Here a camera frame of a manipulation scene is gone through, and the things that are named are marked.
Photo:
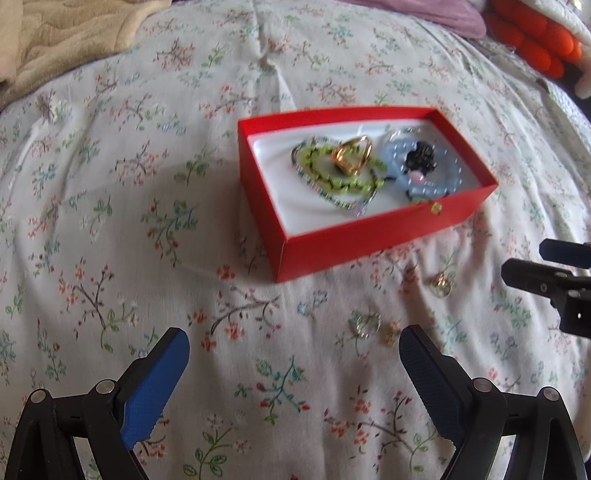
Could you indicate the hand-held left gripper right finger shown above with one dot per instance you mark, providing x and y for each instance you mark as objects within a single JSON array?
[{"x": 427, "y": 374}]

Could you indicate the small gold earring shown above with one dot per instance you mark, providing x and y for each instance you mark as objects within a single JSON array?
[{"x": 391, "y": 333}]

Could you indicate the floral bedsheet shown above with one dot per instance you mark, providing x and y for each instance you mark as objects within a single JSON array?
[{"x": 138, "y": 230}]

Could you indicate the red cardboard box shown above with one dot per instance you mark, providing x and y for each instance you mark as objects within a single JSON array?
[{"x": 351, "y": 244}]

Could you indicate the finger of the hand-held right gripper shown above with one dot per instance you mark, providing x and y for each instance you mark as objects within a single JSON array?
[
  {"x": 563, "y": 251},
  {"x": 531, "y": 277}
]

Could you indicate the purple cloth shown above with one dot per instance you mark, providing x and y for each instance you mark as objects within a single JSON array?
[{"x": 415, "y": 14}]

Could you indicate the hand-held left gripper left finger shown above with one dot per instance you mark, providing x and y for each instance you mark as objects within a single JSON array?
[{"x": 152, "y": 392}]

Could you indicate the beige fleece blanket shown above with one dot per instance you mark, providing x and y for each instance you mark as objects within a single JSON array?
[{"x": 60, "y": 37}]

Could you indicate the orange plush toy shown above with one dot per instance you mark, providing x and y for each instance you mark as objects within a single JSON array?
[{"x": 531, "y": 37}]

